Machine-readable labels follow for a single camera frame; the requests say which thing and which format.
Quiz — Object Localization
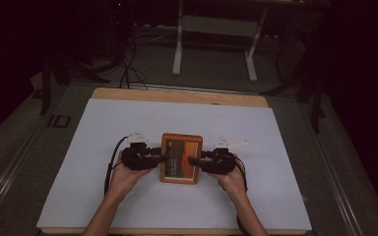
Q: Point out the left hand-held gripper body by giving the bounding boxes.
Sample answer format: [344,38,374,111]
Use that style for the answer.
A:
[120,130,156,171]

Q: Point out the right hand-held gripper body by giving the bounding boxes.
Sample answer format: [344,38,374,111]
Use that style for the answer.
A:
[200,136,250,175]

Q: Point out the wooden picture frame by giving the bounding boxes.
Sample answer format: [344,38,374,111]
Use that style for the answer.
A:
[158,132,204,186]

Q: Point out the person's right hand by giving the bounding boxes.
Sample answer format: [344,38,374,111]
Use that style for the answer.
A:
[208,152,249,203]

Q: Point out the person's left hand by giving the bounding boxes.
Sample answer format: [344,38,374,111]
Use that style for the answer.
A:
[108,150,154,200]

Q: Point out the white table mat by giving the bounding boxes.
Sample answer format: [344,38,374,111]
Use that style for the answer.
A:
[35,97,313,231]

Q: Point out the wooden table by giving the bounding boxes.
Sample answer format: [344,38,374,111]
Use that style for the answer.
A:
[39,87,310,236]

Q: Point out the metal floor strip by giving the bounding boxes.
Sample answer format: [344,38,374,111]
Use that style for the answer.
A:
[128,83,262,96]

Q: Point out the black floor socket plate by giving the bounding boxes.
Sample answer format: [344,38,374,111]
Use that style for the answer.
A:
[46,113,72,130]

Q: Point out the black metal stand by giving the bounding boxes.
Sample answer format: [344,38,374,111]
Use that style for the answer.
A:
[261,19,331,135]
[37,48,112,116]

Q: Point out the white power strip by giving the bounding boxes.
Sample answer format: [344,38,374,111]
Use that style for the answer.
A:
[133,23,179,34]

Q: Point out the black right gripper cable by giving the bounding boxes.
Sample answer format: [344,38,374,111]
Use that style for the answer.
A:
[231,154,254,236]

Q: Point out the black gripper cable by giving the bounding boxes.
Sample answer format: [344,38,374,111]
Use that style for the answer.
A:
[103,135,130,197]
[231,154,254,236]

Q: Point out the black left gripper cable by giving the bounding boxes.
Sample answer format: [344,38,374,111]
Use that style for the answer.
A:
[103,135,130,197]

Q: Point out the black floor cables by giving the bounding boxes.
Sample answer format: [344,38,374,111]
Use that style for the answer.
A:
[118,30,150,90]

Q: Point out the metal floor rail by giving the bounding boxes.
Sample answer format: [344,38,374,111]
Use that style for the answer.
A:
[0,88,70,227]
[294,97,365,236]

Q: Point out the white metal desk frame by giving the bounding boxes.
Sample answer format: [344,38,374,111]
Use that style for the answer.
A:
[171,0,271,84]

